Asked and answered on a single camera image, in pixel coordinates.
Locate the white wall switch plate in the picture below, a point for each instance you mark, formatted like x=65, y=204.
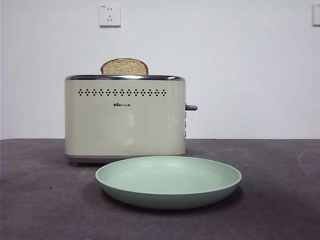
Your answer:
x=316, y=15

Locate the white wall socket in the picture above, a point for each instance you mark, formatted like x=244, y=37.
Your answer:
x=110, y=15

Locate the cream toaster with chrome top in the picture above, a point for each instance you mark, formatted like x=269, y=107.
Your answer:
x=125, y=125

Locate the toasted bread slice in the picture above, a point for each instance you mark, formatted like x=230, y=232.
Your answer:
x=125, y=67

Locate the pale green round plate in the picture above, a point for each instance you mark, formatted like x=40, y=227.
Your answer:
x=162, y=180

